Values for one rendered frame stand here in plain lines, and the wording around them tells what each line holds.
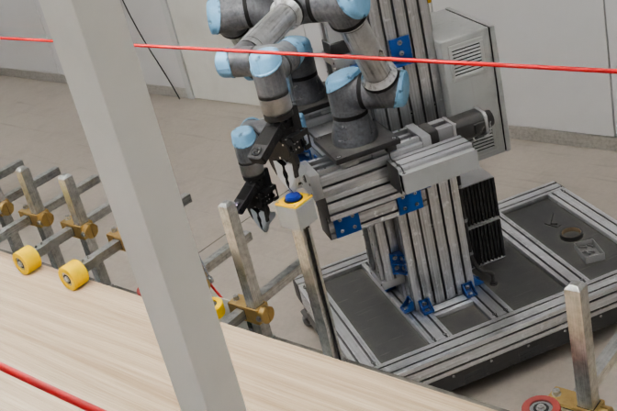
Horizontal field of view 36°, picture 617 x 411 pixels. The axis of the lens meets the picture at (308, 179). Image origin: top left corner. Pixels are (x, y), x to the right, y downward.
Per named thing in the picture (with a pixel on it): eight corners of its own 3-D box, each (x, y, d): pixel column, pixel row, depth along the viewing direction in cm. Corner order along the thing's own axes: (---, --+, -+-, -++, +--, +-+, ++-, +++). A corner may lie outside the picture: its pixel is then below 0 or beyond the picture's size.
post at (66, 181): (109, 294, 326) (64, 171, 305) (116, 296, 323) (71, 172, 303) (102, 300, 323) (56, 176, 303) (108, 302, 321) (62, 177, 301)
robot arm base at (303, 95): (319, 85, 358) (313, 61, 354) (332, 96, 345) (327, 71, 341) (282, 97, 355) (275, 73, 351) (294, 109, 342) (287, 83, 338)
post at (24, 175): (67, 282, 342) (22, 163, 322) (72, 283, 340) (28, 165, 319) (60, 286, 340) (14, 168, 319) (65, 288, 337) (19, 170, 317)
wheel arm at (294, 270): (307, 262, 292) (304, 250, 290) (315, 264, 290) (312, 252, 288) (210, 342, 264) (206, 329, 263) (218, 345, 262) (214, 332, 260)
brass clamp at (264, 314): (243, 306, 278) (240, 292, 276) (277, 316, 269) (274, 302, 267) (229, 317, 274) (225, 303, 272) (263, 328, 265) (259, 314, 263)
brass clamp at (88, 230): (77, 227, 321) (72, 214, 318) (101, 233, 312) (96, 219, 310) (62, 235, 317) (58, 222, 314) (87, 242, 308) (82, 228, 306)
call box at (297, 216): (298, 216, 243) (291, 190, 239) (319, 220, 238) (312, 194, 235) (281, 229, 238) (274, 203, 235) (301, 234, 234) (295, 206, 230)
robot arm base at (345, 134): (367, 124, 315) (362, 96, 311) (386, 138, 301) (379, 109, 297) (326, 138, 312) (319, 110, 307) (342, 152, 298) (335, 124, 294)
